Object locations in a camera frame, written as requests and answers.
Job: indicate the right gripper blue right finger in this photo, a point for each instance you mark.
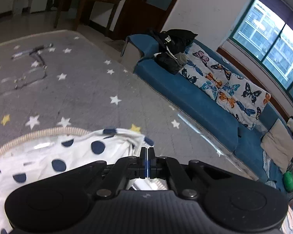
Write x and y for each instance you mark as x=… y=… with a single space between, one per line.
x=170 y=170

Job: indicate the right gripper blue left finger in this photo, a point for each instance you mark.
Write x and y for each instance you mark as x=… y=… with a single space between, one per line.
x=119 y=175

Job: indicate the white navy polka dot garment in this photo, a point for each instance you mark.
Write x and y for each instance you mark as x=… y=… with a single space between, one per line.
x=45 y=153

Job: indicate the blue sofa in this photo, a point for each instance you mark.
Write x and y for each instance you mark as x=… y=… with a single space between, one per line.
x=243 y=143

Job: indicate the butterfly print pillow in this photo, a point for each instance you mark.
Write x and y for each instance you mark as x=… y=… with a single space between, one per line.
x=235 y=94

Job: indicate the grey star patterned tablecloth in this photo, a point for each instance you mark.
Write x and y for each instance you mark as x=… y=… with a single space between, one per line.
x=84 y=89

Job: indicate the beige cushion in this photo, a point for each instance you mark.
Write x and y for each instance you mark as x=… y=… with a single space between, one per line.
x=278 y=145

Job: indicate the black bag on sofa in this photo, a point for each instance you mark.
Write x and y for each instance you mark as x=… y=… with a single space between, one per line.
x=172 y=45

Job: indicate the green round bowl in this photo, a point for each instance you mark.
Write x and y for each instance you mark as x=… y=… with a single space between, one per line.
x=288 y=181

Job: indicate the dark wooden door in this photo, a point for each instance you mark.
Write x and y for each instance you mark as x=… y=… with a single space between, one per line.
x=142 y=17

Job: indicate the green framed window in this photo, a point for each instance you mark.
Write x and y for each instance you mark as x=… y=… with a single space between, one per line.
x=265 y=32

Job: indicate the dark wooden side table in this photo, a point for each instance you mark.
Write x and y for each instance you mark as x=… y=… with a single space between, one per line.
x=84 y=12

